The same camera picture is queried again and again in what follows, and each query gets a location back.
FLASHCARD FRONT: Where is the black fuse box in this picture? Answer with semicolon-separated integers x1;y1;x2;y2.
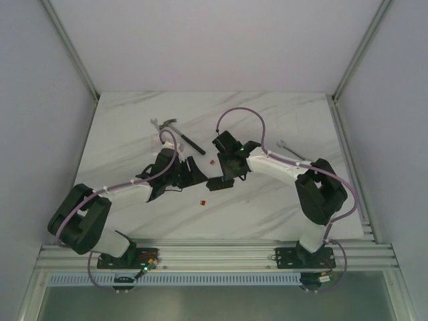
206;177;235;191

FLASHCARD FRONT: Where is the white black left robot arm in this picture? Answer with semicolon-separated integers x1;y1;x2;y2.
47;148;208;269

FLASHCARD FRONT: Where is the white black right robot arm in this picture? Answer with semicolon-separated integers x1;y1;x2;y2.
207;131;348;269

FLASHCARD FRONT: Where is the silver wrench right side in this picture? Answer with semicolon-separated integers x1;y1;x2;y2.
277;140;306;161

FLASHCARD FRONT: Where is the silver wrench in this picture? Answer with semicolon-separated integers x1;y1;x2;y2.
150;118;166;143
277;140;306;161

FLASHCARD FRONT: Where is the silver wrench left side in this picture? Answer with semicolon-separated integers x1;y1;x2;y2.
150;118;166;143

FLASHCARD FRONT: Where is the black handle claw hammer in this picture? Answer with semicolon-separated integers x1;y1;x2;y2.
159;118;206;155

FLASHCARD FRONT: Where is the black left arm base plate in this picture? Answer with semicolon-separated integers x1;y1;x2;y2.
97;247;158;270

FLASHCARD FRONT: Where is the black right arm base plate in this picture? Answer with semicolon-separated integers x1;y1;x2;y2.
274;246;336;270

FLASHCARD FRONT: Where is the white slotted cable duct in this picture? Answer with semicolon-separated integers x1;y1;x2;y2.
47;272;302;287

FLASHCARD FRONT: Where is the aluminium mounting rail frame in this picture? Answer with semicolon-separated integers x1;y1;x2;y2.
33;93;401;272

